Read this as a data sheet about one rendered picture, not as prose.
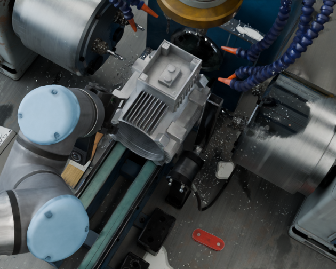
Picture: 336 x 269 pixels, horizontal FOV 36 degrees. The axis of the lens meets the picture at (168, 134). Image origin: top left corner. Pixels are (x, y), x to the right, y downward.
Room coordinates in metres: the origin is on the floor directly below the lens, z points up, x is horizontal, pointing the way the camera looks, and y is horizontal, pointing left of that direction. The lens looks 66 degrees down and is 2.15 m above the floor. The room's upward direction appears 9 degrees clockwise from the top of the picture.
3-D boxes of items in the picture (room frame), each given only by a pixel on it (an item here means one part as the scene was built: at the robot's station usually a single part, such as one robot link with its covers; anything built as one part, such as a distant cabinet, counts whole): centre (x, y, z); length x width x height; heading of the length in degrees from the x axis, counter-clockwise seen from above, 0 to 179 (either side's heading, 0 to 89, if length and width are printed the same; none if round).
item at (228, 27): (0.80, -0.06, 0.97); 0.30 x 0.11 x 0.34; 68
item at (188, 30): (0.74, -0.04, 1.02); 0.15 x 0.02 x 0.15; 68
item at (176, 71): (0.59, 0.02, 1.11); 0.12 x 0.11 x 0.07; 158
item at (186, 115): (0.56, 0.03, 1.02); 0.20 x 0.19 x 0.19; 158
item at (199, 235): (0.31, -0.15, 0.81); 0.09 x 0.03 x 0.02; 73
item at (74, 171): (0.49, 0.21, 0.80); 0.21 x 0.05 x 0.01; 160
